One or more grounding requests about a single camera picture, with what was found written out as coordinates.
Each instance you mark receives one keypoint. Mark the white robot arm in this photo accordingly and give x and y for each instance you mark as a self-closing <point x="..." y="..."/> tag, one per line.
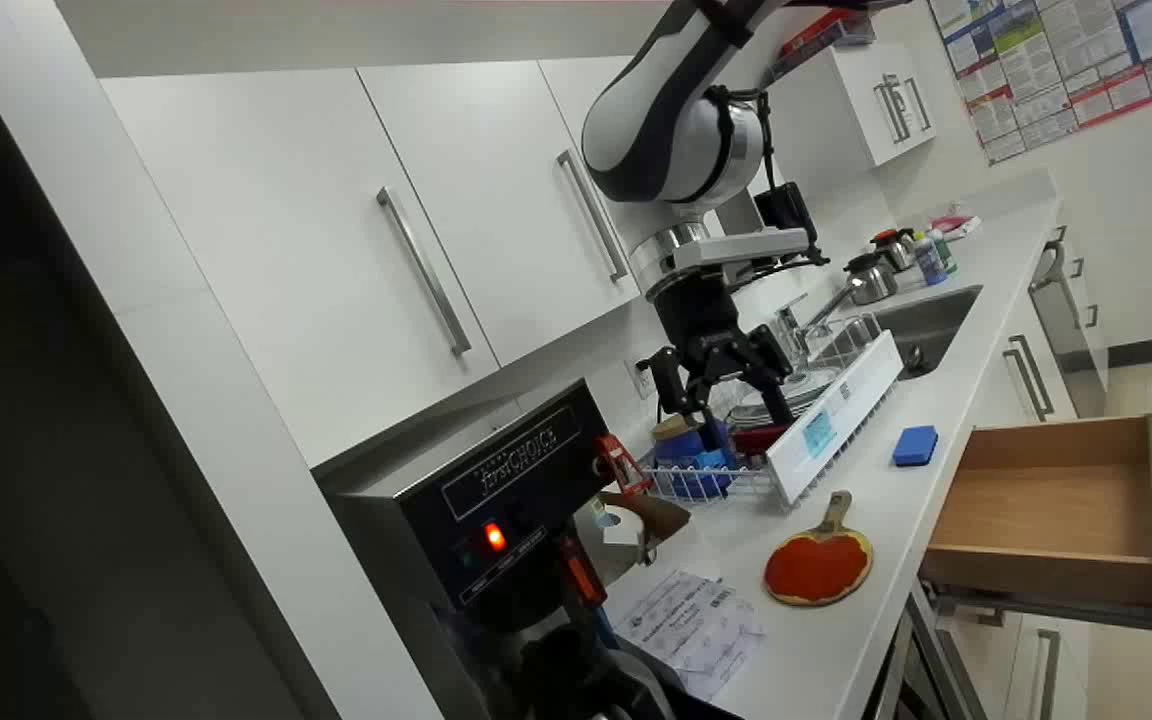
<point x="666" y="141"/>

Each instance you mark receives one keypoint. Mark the blue sponge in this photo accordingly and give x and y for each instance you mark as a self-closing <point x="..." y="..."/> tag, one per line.
<point x="918" y="445"/>

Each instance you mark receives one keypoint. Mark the steel sink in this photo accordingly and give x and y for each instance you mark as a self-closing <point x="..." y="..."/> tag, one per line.
<point x="921" y="329"/>

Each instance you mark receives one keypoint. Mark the glass coffee carafe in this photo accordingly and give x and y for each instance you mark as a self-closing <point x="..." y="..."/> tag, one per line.
<point x="575" y="670"/>

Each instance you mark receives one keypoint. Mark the white wall cabinet small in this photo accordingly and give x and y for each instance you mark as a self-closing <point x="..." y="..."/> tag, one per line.
<point x="850" y="114"/>

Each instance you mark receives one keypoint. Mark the blue dish rack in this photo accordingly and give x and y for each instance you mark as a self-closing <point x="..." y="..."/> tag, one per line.
<point x="706" y="476"/>

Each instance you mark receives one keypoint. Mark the blue jar with cork lid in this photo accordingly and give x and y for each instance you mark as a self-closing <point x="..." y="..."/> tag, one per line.
<point x="680" y="442"/>

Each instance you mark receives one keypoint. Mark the open wooden drawer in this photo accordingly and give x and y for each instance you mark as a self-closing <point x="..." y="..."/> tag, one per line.
<point x="1054" y="522"/>

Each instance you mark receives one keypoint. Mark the white long box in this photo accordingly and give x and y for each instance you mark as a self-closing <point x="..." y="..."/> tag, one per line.
<point x="834" y="416"/>

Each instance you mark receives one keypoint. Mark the steel kettle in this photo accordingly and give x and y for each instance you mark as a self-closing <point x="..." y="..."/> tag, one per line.
<point x="871" y="277"/>

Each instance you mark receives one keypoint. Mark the blue cup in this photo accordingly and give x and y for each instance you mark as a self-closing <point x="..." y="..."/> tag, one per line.
<point x="939" y="261"/>

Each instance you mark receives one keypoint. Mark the wall poster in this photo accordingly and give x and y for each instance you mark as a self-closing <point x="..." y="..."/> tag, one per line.
<point x="1035" y="74"/>

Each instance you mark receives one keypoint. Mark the black coffeemaker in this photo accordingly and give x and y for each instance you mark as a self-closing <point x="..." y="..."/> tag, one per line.
<point x="470" y="541"/>

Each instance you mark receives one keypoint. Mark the red table tennis paddle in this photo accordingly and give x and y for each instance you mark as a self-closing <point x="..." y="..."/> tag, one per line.
<point x="822" y="565"/>

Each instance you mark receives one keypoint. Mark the printed paper sheet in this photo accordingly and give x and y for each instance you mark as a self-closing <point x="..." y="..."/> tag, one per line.
<point x="693" y="627"/>

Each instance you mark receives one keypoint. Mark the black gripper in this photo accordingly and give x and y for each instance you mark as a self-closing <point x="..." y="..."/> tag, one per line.
<point x="706" y="346"/>

